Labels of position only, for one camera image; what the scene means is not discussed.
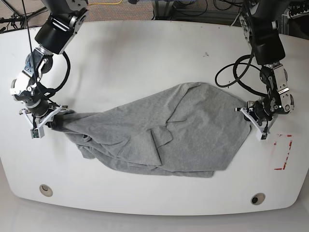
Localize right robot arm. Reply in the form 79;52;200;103
10;0;88;129

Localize grey T-shirt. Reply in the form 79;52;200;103
53;82;251;178

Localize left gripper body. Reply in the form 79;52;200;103
235;101;278;135

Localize right table cable grommet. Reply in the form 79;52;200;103
251;193;266;205

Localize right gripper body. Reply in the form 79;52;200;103
19;100;69;129

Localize white power strip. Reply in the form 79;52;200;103
287;5;309;19

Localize left table cable grommet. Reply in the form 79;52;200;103
39;185;53;197

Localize yellow cable on floor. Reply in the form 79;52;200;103
89;0;123;5

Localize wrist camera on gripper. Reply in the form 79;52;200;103
256;130;269;141
30;127;45;139

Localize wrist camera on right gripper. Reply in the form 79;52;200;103
30;127;45;139

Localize black tripod legs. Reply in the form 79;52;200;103
0;0;48;34

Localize red tape rectangle marking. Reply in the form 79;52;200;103
271;134;294;171

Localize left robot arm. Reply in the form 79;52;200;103
233;0;295;141

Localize table cable grommet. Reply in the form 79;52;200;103
251;193;266;205
39;185;53;197

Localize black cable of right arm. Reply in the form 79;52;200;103
21;0;72;102

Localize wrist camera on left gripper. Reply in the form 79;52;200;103
256;130;269;141

